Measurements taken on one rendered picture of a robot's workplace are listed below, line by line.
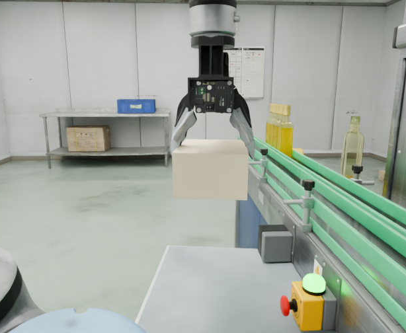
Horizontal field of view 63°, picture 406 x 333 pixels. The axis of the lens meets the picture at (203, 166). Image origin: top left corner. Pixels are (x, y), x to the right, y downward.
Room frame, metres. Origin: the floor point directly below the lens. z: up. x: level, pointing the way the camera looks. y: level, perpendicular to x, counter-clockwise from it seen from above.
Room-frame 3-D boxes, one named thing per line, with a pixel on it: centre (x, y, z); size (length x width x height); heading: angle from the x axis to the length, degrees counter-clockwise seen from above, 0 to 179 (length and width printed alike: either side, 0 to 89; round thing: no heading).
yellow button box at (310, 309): (0.61, -0.22, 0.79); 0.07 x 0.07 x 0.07; 3
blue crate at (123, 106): (5.65, 1.10, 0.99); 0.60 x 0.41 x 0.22; 96
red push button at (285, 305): (0.61, -0.18, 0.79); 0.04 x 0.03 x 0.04; 3
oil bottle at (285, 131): (1.49, -0.37, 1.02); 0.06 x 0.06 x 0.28; 3
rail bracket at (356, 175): (0.95, -0.47, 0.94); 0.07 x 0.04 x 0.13; 93
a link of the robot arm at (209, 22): (0.57, -0.02, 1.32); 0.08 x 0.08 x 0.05
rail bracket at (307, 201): (0.78, -0.23, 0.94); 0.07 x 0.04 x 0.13; 93
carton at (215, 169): (0.59, -0.02, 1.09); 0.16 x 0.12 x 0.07; 175
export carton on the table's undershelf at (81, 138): (5.63, 1.92, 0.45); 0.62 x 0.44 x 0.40; 88
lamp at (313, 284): (0.61, -0.23, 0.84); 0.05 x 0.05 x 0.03
